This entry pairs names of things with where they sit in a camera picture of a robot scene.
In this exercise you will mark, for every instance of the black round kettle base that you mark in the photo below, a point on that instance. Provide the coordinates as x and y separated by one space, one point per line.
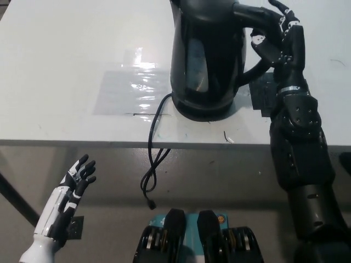
204 118

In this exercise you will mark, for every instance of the black floor tape patch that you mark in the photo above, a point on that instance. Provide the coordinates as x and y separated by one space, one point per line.
76 227

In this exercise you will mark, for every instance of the white and black left hand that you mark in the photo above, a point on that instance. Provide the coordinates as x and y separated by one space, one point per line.
61 200

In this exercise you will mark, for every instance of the black and teal robot body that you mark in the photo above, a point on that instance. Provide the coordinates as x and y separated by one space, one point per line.
175 235

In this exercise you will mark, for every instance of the large clear plastic sheet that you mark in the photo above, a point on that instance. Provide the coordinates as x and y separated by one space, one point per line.
131 93

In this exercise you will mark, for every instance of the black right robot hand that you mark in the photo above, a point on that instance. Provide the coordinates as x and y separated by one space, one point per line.
294 54

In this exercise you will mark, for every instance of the black tape patch on desk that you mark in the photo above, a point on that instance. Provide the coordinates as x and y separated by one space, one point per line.
260 94

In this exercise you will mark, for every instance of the black electric kettle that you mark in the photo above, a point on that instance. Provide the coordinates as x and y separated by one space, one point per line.
203 54

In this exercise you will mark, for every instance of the black table leg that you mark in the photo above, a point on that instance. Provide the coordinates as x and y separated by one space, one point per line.
16 197

